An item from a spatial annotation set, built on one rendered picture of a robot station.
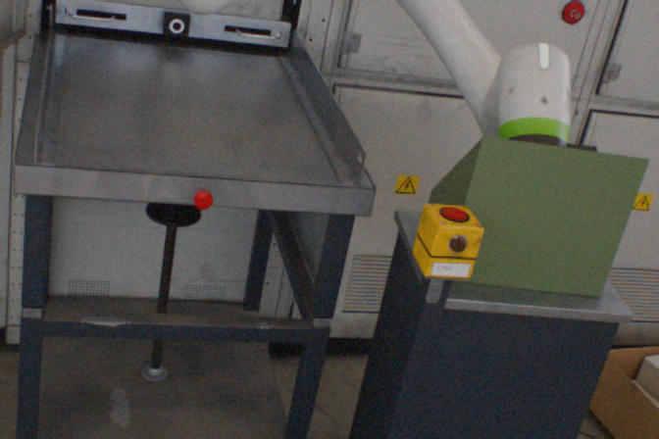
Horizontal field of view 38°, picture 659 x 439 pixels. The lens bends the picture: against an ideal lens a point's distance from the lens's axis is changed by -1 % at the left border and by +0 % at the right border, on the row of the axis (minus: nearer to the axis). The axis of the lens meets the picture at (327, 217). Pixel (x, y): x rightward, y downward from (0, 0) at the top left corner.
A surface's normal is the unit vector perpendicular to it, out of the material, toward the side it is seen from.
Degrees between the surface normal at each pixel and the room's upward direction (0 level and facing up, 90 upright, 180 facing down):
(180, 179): 90
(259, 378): 0
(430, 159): 90
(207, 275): 90
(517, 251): 90
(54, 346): 0
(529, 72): 52
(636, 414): 76
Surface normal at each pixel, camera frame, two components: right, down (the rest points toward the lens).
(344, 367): 0.18, -0.88
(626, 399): -0.85, -0.22
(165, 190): 0.21, 0.47
